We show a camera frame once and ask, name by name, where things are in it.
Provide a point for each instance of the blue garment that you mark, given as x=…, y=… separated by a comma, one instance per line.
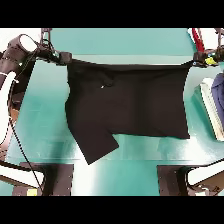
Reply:
x=219, y=93

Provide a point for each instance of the black T-shirt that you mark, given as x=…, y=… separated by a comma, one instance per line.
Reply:
x=133, y=100

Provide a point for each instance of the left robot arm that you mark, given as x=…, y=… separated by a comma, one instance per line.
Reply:
x=13, y=56

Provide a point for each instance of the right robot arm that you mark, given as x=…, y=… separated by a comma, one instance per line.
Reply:
x=206, y=175

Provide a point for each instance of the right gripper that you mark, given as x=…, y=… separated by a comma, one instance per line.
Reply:
x=200, y=58

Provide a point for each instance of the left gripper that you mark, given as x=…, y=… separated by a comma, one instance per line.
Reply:
x=64, y=58

